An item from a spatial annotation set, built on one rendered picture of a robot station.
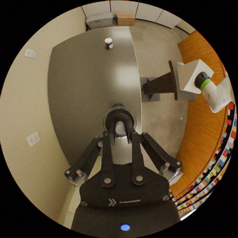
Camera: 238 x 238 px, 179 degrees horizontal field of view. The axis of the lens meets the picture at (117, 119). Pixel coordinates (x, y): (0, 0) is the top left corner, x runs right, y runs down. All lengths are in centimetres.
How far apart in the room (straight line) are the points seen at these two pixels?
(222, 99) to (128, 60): 61
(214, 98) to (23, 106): 112
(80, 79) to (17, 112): 49
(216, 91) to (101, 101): 71
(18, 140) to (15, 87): 32
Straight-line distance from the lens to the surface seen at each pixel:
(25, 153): 63
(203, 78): 62
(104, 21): 227
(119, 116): 22
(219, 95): 56
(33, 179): 70
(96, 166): 56
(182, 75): 64
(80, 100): 51
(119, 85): 46
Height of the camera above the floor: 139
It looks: 74 degrees down
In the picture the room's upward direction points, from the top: 180 degrees counter-clockwise
